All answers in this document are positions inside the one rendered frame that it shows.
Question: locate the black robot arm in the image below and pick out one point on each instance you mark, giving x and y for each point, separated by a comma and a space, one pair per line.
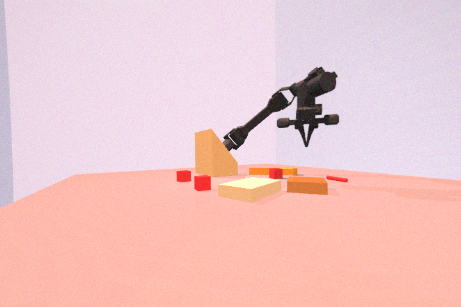
317, 82

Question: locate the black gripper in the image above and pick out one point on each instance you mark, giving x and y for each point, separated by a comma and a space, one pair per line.
331, 119

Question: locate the red cube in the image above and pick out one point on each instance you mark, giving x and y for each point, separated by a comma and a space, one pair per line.
202, 183
184, 176
275, 173

